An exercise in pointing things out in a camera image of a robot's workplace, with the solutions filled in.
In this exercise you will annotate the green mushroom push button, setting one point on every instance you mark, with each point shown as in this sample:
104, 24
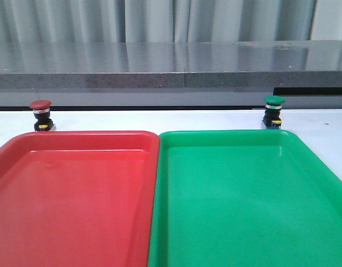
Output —
271, 118

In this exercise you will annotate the red mushroom push button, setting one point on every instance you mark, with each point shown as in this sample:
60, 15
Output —
41, 111

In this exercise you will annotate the green plastic tray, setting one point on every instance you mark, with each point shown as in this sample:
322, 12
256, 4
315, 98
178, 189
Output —
244, 198

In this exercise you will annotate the red plastic tray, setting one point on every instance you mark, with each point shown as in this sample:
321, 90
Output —
77, 198

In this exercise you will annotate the grey stone counter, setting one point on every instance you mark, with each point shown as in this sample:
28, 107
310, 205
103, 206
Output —
76, 75

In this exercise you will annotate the grey pleated curtain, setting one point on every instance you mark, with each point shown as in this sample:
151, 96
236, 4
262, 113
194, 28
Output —
169, 21

